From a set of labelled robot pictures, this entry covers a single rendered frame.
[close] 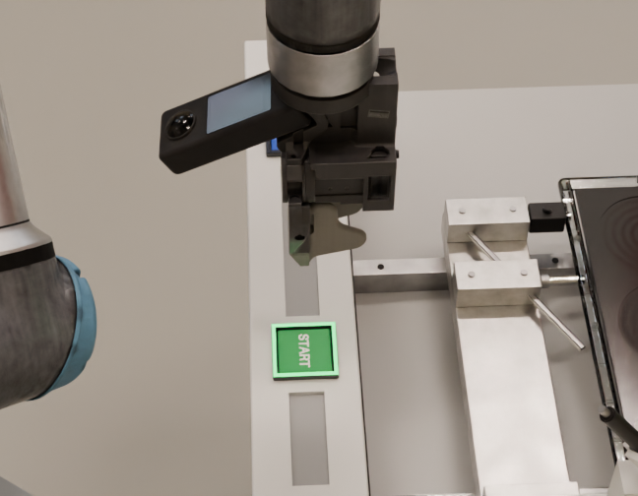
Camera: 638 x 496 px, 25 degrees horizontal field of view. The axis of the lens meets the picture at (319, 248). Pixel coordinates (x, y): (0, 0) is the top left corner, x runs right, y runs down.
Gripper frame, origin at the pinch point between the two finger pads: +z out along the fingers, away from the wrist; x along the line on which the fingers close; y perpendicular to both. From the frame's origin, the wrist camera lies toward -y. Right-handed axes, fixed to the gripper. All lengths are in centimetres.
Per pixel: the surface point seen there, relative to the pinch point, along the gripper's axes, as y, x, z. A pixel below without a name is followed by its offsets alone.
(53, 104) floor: -44, 129, 110
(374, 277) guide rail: 8.3, 17.0, 25.2
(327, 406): 2.4, -5.6, 13.9
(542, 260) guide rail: 25.2, 18.1, 24.8
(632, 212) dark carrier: 33.9, 19.9, 19.9
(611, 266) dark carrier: 30.6, 13.1, 19.8
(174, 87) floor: -20, 133, 110
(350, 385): 4.5, -3.5, 13.8
